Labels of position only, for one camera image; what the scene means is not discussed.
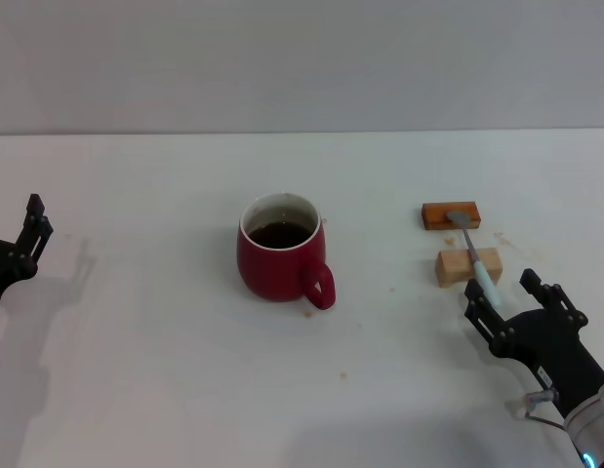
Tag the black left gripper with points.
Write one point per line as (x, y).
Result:
(4, 265)

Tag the red ceramic coffee cup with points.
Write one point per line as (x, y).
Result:
(277, 273)

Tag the light wooden bridge block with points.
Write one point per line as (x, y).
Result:
(455, 268)

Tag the orange wooden block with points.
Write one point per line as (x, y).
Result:
(435, 214)

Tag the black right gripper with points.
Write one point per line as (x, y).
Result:
(555, 351)

